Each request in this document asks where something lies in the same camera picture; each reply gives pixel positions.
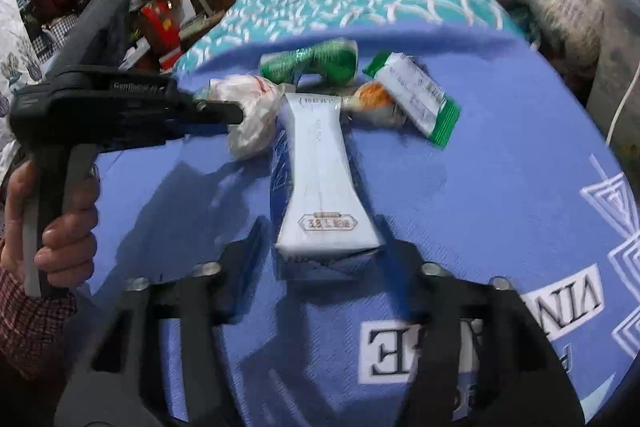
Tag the white floral cloth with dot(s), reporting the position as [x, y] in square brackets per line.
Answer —
[12, 57]

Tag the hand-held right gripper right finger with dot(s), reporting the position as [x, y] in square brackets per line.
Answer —
[400, 272]

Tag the person's left hand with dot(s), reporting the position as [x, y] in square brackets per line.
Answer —
[70, 242]

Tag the purple printed tablecloth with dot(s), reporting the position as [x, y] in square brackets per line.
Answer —
[475, 207]

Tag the green and white wrapper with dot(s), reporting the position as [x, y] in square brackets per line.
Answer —
[415, 94]

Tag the person's left forearm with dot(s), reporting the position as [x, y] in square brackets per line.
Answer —
[30, 327]

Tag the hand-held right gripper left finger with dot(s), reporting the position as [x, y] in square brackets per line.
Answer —
[250, 252]

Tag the white and orange snack pouch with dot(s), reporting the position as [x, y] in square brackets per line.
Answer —
[372, 99]

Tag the dark blue milk carton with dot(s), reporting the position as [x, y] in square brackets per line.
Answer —
[320, 187]

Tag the white plastic bag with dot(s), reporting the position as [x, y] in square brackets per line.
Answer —
[255, 142]

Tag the red gift bag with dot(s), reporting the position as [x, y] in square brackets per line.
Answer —
[160, 24]

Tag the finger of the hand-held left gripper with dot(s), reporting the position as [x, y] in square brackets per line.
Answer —
[222, 114]

